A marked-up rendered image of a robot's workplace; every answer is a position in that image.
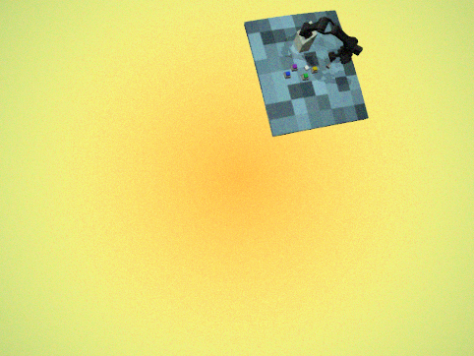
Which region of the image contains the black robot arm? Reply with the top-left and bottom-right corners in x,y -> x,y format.
299,17 -> 363,64

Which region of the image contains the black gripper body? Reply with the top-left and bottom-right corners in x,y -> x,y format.
328,46 -> 353,61

